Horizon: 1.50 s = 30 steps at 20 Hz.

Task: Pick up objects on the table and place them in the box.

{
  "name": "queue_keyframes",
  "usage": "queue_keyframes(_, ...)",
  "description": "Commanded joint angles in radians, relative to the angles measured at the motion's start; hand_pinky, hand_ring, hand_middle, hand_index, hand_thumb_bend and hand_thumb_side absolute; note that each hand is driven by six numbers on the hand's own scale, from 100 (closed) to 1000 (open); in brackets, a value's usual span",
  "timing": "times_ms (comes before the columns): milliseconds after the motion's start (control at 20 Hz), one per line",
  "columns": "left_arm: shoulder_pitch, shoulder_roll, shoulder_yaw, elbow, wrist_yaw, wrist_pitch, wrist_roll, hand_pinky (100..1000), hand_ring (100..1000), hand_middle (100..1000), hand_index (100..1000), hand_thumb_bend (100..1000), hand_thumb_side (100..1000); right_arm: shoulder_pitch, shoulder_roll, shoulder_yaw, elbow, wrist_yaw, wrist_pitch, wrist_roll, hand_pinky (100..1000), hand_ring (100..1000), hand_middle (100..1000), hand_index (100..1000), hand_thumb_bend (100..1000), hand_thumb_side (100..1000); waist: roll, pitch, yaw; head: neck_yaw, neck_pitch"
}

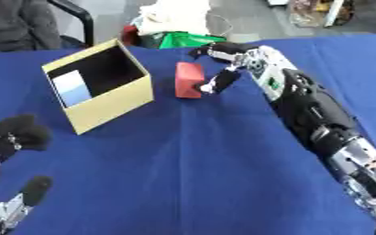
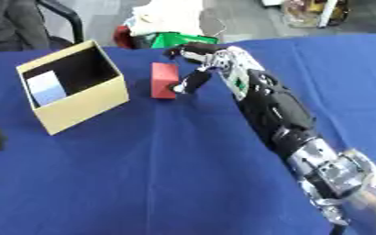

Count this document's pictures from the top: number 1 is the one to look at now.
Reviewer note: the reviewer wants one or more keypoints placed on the red rectangular block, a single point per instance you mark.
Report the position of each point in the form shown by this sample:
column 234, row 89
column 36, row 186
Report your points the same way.
column 188, row 80

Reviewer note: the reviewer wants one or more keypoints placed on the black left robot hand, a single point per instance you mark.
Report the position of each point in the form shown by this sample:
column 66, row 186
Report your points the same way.
column 14, row 134

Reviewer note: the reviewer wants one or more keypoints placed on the red bag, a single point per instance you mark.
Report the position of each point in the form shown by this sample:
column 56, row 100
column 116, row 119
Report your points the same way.
column 129, row 35

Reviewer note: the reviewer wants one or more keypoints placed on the tan cardboard box black inside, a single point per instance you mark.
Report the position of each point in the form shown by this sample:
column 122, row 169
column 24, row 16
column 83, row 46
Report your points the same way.
column 97, row 88

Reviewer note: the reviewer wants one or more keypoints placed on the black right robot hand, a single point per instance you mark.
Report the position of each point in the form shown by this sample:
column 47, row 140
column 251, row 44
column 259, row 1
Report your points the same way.
column 226, row 79

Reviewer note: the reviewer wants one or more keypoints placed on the black chair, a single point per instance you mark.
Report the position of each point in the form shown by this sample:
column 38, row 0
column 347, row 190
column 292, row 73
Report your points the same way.
column 79, row 23

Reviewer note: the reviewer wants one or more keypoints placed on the white cloth bundle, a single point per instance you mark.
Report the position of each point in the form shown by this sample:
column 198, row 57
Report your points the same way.
column 175, row 15

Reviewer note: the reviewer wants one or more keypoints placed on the silver and black right robot arm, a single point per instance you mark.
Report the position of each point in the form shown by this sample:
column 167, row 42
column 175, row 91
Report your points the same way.
column 309, row 110

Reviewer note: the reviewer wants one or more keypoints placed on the green bag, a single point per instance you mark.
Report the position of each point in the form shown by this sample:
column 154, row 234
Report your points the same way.
column 188, row 40

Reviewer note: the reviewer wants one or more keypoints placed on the person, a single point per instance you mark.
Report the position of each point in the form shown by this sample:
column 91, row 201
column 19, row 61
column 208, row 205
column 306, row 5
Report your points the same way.
column 17, row 24

